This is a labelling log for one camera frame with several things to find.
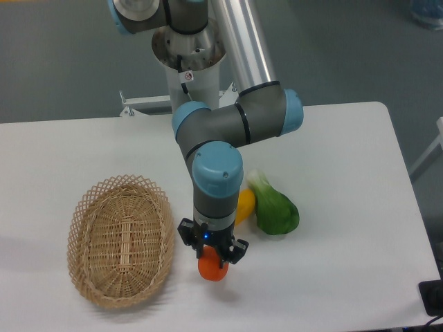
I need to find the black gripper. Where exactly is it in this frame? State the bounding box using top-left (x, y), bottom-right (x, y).
top-left (177, 218), bottom-right (248, 268)

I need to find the orange fruit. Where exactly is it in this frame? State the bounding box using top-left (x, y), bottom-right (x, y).
top-left (198, 246), bottom-right (229, 282)

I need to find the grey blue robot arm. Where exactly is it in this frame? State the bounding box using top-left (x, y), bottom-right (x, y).
top-left (108, 1), bottom-right (303, 266)

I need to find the yellow mango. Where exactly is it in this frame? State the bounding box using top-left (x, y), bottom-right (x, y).
top-left (235, 189), bottom-right (256, 226)

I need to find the green bok choy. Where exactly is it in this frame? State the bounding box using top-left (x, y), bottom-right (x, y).
top-left (246, 169), bottom-right (300, 235)

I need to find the woven wicker basket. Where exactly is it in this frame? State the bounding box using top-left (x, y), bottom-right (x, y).
top-left (67, 174), bottom-right (174, 309)

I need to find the black device at table edge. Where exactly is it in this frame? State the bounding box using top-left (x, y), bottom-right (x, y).
top-left (418, 279), bottom-right (442, 316)

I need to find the blue bag in corner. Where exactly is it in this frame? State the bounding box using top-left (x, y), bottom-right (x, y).
top-left (409, 0), bottom-right (442, 30)

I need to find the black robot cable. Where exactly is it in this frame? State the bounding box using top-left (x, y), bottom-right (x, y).
top-left (176, 54), bottom-right (195, 104)

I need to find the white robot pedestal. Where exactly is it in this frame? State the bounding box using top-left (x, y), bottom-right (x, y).
top-left (118, 24), bottom-right (239, 117)

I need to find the white frame at right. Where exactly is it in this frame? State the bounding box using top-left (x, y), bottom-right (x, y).
top-left (408, 117), bottom-right (442, 183)

